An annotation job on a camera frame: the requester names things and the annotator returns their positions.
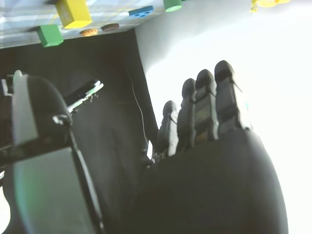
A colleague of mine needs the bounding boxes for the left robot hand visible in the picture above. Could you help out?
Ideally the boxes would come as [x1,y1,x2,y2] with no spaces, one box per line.
[0,59,290,234]

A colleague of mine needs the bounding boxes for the green cube block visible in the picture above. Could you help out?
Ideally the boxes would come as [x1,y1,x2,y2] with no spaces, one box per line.
[36,24,64,48]

